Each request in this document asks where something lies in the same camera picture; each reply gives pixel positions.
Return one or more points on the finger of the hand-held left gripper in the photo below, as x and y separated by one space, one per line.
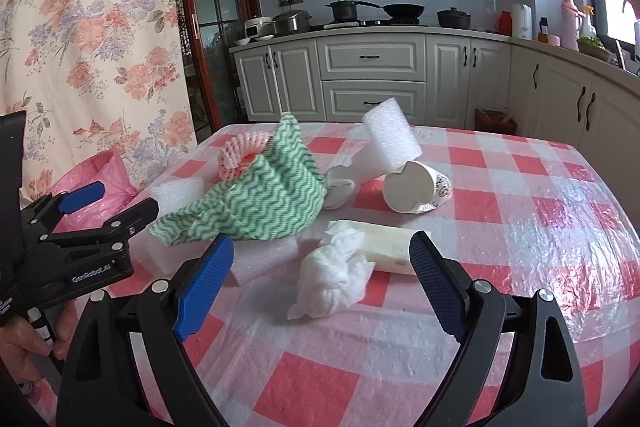
80 198
125 219

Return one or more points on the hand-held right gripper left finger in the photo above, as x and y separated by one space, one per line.
205 287

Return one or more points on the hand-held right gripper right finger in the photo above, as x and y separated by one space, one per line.
440 287

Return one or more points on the pink plastic trash bag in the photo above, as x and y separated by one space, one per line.
107 177

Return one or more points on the pink foam fruit net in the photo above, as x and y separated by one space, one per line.
235 157

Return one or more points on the white foam sheet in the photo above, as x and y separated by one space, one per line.
390 132
260 259

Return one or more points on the person's left hand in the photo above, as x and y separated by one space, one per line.
20 352

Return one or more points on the white tissue packet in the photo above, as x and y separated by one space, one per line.
390 247

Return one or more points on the white paper cup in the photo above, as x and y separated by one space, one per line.
410 187

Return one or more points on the green wavy striped cloth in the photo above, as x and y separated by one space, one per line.
270 197

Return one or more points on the crumpled white tissue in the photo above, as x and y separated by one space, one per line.
325 277

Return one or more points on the pink checkered tablecloth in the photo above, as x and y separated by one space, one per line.
350 382

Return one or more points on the crushed small paper cup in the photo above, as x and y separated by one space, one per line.
337 194

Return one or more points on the floral curtain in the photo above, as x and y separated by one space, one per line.
100 32

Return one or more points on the wooden glass door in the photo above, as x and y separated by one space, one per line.
215 7

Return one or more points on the white rice cooker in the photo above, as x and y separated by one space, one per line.
257 27

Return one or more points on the white lower kitchen cabinets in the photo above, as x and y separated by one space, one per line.
370 57

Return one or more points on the steel pressure cooker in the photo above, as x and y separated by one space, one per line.
292 23

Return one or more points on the black casserole pot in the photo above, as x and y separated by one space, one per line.
454 19

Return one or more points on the red jug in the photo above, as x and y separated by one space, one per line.
503 24

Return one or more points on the small pink container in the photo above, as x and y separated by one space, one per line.
555 40

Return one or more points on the dark bottle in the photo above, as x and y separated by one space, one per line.
543 31

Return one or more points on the white electric kettle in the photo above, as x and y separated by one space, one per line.
521 22

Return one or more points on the black frying pan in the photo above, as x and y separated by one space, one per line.
405 10

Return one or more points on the bowl of greens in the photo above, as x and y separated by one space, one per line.
594 48

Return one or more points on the black saucepan with lid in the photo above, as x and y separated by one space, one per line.
345 11

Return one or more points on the pink thermos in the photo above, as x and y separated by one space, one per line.
570 24

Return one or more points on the clear spray bottle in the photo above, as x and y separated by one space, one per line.
590 27

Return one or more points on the tall pink-capped bottle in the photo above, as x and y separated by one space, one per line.
632 17

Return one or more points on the wall socket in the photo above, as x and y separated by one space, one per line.
290 0

